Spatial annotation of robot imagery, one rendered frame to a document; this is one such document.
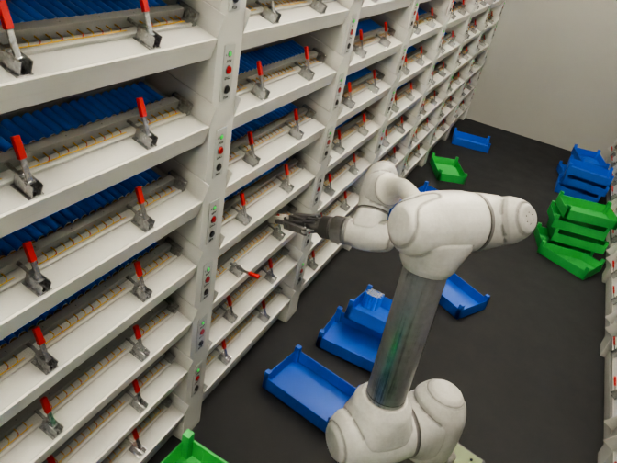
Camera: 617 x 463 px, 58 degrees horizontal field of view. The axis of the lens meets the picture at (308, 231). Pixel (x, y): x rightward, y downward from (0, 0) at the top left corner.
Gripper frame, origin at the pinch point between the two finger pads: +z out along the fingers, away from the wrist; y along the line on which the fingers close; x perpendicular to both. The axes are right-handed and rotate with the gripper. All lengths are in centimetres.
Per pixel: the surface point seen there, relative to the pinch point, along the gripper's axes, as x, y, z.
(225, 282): -7.0, -32.9, 0.4
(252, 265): -7.8, -19.3, -0.9
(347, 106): 30, 42, -8
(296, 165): 13.7, 15.9, 0.6
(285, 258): -24.4, 14.7, 6.6
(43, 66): 66, -92, -17
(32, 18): 72, -87, -11
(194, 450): -21, -79, -20
